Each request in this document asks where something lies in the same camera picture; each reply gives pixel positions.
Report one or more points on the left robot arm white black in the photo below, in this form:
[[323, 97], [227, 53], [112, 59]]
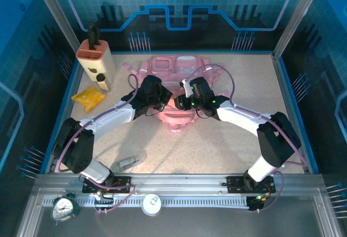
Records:
[[108, 116]]

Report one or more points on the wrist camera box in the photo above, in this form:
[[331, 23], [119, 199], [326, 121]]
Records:
[[200, 86], [151, 85]]

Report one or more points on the green alarm clock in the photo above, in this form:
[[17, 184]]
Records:
[[63, 209]]

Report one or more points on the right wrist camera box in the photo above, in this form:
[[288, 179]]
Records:
[[200, 86]]

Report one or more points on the pink backpack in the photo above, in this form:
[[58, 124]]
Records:
[[173, 67]]

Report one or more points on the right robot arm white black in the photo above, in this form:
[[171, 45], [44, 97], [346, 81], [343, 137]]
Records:
[[238, 115]]

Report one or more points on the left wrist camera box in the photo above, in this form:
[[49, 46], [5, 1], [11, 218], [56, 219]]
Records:
[[151, 85]]

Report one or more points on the aluminium front beam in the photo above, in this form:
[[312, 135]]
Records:
[[176, 182]]

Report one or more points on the beige knife block orange top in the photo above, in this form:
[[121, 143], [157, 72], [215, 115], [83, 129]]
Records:
[[95, 60]]

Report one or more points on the small beige bottle black cap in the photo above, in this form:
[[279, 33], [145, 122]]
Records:
[[102, 83]]

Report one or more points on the aluminium frame post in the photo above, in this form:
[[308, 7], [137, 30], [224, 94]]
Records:
[[54, 12], [295, 17]]

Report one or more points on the white tin can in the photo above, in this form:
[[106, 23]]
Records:
[[151, 204]]

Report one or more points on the yellow snack bag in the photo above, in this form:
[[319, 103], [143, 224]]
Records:
[[88, 97]]

